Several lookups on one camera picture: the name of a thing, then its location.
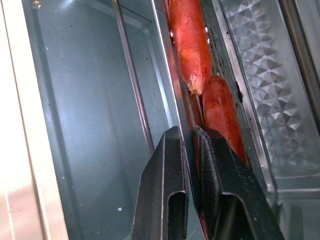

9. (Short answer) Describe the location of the embossed metal crumb tray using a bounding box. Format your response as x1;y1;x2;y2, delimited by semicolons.
219;0;320;179

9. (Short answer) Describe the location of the oven heating rod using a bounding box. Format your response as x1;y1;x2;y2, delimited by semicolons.
111;0;156;158

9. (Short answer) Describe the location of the metal sausage baking tray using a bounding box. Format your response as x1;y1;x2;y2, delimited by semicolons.
150;0;280;240

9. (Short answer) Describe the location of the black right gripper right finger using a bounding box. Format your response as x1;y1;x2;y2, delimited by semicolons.
191;125;285;240

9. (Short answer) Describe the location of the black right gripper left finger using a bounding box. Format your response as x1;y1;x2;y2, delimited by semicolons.
131;125;190;240

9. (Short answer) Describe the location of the short red sausage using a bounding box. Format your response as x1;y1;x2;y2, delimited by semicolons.
201;75;249;166

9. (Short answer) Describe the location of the long red sausage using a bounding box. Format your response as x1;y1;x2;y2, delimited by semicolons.
167;0;213;96

